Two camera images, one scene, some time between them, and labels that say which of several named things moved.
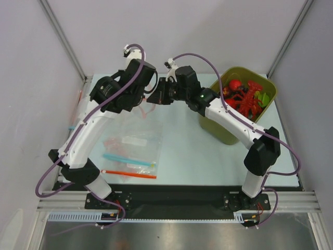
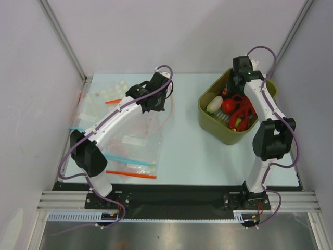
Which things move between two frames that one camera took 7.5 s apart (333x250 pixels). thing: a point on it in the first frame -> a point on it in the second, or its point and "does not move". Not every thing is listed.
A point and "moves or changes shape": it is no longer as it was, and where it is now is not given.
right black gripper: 164,91 -> 231,85
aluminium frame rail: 292,201 does not move
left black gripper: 120,71 -> 160,107
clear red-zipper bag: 146,107 moves or changes shape
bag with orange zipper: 132,150 does not move
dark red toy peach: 225,91 does not move
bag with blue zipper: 133,145 does not move
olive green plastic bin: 216,131 does not move
